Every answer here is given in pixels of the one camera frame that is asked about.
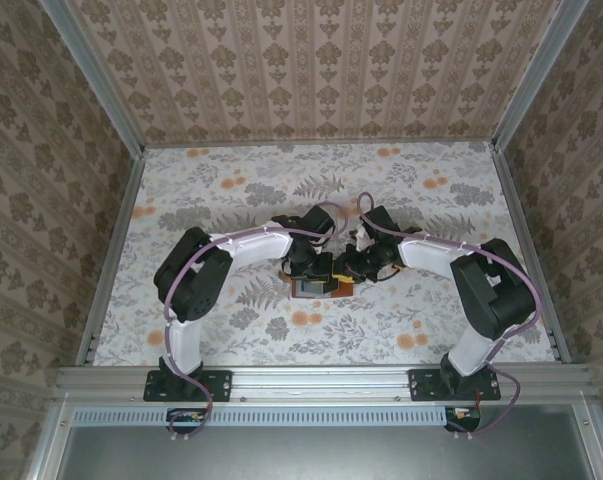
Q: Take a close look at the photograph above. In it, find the brown leather card holder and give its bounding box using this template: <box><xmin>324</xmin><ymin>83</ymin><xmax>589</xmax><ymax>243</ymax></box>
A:
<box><xmin>279</xmin><ymin>268</ymin><xmax>355</xmax><ymax>300</ymax></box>

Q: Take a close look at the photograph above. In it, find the floral patterned table cover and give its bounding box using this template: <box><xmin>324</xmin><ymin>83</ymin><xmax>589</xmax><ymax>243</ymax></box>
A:
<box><xmin>88</xmin><ymin>141</ymin><xmax>557</xmax><ymax>366</ymax></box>

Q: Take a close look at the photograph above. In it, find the black connector module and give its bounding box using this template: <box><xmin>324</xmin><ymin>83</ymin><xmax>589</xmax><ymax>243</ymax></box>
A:
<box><xmin>444</xmin><ymin>405</ymin><xmax>482</xmax><ymax>434</ymax></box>
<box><xmin>166</xmin><ymin>407</ymin><xmax>208</xmax><ymax>435</ymax></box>

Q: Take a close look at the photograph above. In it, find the grey metal sheet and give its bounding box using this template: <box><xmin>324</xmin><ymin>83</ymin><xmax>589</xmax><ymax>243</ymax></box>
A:
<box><xmin>55</xmin><ymin>424</ymin><xmax>600</xmax><ymax>480</ymax></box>

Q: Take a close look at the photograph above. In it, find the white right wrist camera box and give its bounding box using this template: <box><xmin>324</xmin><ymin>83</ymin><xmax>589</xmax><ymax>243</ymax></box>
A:
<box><xmin>353</xmin><ymin>224</ymin><xmax>376</xmax><ymax>252</ymax></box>

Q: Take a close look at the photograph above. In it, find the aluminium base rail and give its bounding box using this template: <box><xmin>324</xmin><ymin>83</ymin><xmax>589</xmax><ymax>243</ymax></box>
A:
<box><xmin>55</xmin><ymin>363</ymin><xmax>596</xmax><ymax>401</ymax></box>

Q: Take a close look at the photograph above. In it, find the aluminium side rail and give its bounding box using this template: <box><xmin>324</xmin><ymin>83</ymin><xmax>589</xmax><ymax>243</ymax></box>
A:
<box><xmin>75</xmin><ymin>149</ymin><xmax>148</xmax><ymax>366</ymax></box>
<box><xmin>490</xmin><ymin>144</ymin><xmax>572</xmax><ymax>364</ymax></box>

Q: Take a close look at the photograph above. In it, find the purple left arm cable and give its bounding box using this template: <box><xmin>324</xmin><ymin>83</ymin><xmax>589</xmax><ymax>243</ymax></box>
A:
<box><xmin>163</xmin><ymin>201</ymin><xmax>350</xmax><ymax>441</ymax></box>

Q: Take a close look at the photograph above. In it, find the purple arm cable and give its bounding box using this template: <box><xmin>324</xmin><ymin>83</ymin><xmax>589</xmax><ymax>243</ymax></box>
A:
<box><xmin>356</xmin><ymin>192</ymin><xmax>540</xmax><ymax>441</ymax></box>
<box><xmin>163</xmin><ymin>201</ymin><xmax>350</xmax><ymax>441</ymax></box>

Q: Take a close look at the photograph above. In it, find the grey slotted cable duct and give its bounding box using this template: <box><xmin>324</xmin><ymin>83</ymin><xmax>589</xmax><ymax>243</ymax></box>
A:
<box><xmin>73</xmin><ymin>405</ymin><xmax>450</xmax><ymax>428</ymax></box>

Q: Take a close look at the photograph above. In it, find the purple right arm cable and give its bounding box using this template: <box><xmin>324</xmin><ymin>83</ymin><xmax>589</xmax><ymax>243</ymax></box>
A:
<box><xmin>356</xmin><ymin>192</ymin><xmax>540</xmax><ymax>441</ymax></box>

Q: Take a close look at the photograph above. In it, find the aluminium frame post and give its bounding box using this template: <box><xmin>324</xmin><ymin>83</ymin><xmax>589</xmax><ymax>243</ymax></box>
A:
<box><xmin>490</xmin><ymin>0</ymin><xmax>593</xmax><ymax>151</ymax></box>
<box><xmin>39</xmin><ymin>0</ymin><xmax>147</xmax><ymax>155</ymax></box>

